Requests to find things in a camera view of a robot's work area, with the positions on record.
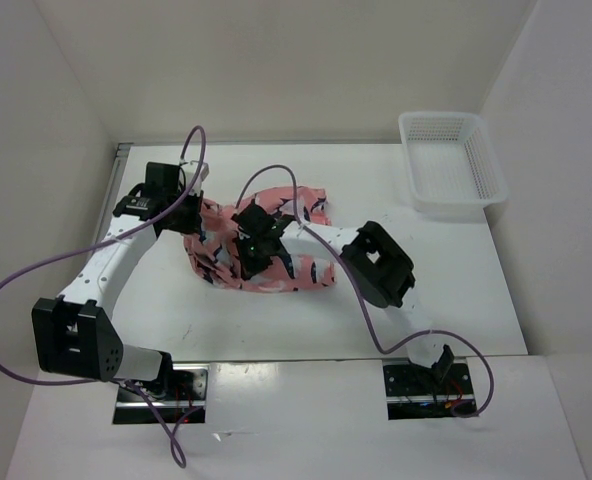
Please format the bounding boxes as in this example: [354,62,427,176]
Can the pink shark print shorts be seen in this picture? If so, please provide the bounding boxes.
[183,186,336,293]

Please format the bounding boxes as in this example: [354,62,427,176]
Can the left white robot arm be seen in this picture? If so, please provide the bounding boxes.
[31,162,208,400]

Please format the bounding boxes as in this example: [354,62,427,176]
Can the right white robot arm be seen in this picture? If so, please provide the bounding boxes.
[233,202,454,393]

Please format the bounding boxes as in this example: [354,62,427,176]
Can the white plastic basket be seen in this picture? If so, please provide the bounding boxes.
[398,111,508,216]

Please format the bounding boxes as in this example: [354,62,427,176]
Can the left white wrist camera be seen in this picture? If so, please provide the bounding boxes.
[179,160,210,196]

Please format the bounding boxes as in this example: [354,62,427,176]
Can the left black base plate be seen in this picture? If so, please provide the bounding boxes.
[112,363,210,426]

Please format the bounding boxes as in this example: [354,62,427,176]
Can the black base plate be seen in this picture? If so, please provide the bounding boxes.
[382,362,477,420]
[112,363,210,426]

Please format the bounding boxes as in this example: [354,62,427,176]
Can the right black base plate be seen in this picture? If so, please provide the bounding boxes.
[382,362,477,420]

